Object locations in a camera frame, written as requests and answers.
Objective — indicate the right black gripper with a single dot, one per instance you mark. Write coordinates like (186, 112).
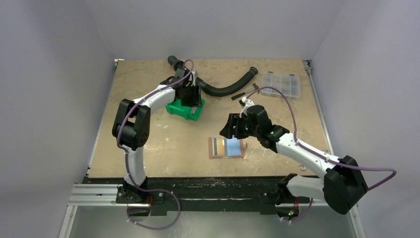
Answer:
(235, 124)

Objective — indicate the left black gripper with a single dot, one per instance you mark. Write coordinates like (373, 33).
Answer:
(195, 99)

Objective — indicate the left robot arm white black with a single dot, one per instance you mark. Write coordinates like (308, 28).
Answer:
(132, 123)

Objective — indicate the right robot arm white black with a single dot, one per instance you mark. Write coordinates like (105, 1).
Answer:
(338, 181)

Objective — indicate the green plastic bin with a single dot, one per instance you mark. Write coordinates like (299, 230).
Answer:
(175, 108)

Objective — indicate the clear plastic organizer box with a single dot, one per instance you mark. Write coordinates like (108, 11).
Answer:
(289, 85)

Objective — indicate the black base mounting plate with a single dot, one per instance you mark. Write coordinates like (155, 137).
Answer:
(212, 194)

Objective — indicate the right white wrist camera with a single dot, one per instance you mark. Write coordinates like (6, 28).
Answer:
(245, 104)

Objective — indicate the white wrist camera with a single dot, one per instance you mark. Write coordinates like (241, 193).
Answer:
(245, 104)
(193, 78)

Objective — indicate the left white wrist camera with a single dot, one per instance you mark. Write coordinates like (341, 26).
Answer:
(193, 78)

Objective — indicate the small black-handled hammer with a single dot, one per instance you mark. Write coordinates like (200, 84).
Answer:
(240, 95)

